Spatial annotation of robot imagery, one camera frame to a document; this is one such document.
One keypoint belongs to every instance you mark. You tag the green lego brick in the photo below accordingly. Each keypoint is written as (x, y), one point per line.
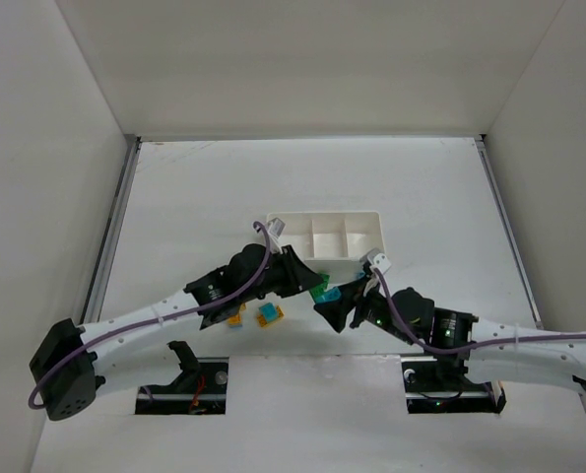
(320, 294)

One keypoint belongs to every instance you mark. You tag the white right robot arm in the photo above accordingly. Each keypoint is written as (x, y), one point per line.
(462, 354)

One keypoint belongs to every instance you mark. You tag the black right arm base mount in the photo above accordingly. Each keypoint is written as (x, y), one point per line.
(435, 388)

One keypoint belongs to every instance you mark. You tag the yellow stacked lego block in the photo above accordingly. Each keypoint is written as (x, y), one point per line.
(236, 321)

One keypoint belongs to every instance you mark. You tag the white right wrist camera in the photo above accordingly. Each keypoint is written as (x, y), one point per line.
(376, 260)

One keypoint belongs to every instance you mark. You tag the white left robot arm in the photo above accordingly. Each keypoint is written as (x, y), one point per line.
(74, 364)

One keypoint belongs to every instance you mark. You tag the blue and yellow lego stack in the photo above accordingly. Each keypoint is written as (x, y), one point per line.
(268, 314)

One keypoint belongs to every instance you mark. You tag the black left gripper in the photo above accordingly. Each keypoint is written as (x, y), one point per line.
(289, 272)

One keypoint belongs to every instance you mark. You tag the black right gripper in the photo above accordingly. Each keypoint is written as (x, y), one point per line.
(357, 306)

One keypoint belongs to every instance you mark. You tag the cyan rounded lego piece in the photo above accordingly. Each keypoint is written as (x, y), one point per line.
(330, 296)

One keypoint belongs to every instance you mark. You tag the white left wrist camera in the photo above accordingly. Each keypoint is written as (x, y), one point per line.
(275, 227)

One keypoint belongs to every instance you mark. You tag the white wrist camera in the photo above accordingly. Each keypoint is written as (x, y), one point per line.
(275, 227)
(376, 260)

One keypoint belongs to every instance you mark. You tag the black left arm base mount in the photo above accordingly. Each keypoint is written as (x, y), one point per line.
(200, 388)

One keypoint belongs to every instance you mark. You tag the white three-compartment container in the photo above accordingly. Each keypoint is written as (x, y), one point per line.
(331, 237)

